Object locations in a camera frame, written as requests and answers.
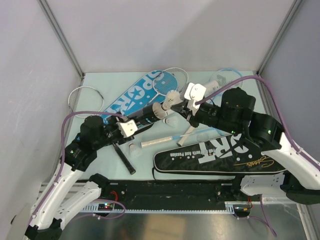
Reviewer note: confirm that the blue racket far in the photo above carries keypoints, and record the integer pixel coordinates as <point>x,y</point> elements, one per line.
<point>217,80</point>

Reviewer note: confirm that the blue racket cover bag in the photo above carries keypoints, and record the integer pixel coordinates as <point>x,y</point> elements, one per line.
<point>136,97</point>

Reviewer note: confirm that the aluminium frame post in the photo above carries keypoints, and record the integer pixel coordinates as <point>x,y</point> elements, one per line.
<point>57,29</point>
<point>280,34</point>

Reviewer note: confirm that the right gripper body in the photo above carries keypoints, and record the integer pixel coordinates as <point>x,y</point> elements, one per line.
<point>209,114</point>

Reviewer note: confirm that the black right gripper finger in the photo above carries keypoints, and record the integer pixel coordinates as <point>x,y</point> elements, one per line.
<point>179,107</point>
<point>184,112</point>

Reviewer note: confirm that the right aluminium frame post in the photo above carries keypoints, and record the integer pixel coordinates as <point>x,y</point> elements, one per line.
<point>280,34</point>

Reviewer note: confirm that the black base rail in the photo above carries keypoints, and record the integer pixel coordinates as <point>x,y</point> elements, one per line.
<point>169,195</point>

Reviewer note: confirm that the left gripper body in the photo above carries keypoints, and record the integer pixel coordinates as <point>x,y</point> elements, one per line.
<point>111,133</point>

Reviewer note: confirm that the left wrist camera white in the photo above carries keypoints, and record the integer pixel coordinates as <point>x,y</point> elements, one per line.
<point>127,129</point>

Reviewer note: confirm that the blue racket near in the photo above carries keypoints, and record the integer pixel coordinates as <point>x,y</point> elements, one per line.
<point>190,131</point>

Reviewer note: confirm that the plastic shuttlecock front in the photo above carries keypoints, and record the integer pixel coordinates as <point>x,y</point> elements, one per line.
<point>134,150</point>

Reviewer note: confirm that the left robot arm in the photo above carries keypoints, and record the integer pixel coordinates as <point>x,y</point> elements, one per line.
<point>50,214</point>

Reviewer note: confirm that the black shuttlecock tube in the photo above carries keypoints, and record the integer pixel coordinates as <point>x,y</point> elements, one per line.
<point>152,109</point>

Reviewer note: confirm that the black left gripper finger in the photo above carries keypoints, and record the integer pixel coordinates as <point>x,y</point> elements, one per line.
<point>141,128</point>
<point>143,119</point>

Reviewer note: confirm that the white racket black grip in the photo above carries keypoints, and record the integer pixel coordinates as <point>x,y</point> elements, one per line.
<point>88,98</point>

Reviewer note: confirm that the black racket cover bag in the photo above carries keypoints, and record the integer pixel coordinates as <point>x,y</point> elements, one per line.
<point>222,155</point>

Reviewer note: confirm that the white racket on blue bag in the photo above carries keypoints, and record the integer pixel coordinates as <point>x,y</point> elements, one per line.
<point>167,80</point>

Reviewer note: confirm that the white shuttlecock tube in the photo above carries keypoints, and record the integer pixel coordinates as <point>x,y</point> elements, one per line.
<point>191,93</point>

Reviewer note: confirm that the left aluminium frame post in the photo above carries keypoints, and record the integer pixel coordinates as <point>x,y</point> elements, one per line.
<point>57,29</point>

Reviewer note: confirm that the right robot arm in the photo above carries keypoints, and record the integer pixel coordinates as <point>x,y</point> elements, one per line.
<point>260,131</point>

